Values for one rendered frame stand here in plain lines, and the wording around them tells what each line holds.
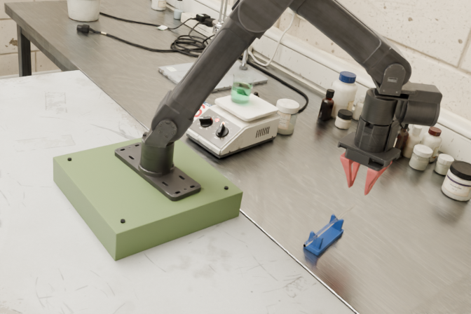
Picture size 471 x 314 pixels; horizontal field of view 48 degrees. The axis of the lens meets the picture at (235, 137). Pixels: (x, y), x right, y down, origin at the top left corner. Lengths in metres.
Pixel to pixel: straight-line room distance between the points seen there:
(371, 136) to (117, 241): 0.48
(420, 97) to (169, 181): 0.48
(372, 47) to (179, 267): 0.49
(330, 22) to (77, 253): 0.57
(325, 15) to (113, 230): 0.49
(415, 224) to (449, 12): 0.58
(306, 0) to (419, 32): 0.71
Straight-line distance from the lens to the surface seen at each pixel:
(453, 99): 1.50
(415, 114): 0.97
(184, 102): 0.93
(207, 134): 1.25
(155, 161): 1.00
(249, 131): 1.25
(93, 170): 1.04
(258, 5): 0.85
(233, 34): 0.88
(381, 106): 0.95
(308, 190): 1.18
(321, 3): 0.88
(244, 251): 0.97
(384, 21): 1.60
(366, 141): 0.98
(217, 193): 1.00
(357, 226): 1.11
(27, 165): 1.17
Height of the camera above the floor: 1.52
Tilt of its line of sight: 28 degrees down
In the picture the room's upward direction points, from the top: 10 degrees clockwise
